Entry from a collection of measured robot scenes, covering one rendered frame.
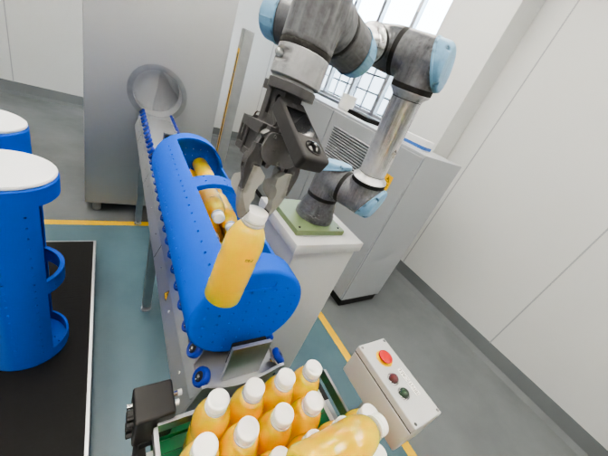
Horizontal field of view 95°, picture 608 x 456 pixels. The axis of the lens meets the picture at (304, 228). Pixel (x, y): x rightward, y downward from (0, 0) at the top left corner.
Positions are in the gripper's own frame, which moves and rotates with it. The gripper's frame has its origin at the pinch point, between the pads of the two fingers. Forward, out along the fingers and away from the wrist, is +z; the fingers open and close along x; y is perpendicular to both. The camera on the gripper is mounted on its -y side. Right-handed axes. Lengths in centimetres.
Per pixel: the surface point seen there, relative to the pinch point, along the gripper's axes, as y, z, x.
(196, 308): 6.5, 26.0, 1.4
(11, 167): 87, 32, 34
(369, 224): 78, 36, -162
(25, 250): 76, 57, 29
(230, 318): 5.8, 29.8, -7.1
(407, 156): 73, -21, -156
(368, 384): -20, 33, -34
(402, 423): -30, 32, -33
